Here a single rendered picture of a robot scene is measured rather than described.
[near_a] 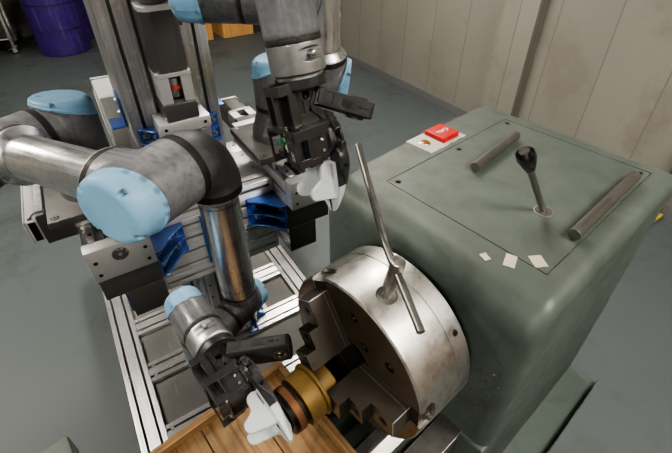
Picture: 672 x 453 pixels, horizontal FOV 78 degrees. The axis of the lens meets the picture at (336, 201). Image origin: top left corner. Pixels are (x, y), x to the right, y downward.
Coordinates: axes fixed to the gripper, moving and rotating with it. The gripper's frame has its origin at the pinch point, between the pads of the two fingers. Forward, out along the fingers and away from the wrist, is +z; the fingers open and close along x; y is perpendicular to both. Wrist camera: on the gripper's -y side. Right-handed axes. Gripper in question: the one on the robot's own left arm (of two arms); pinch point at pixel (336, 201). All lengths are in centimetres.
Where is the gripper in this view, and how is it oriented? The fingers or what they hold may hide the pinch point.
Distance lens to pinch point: 66.2
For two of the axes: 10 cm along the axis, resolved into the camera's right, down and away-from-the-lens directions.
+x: 6.3, 2.3, -7.4
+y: -7.6, 3.9, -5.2
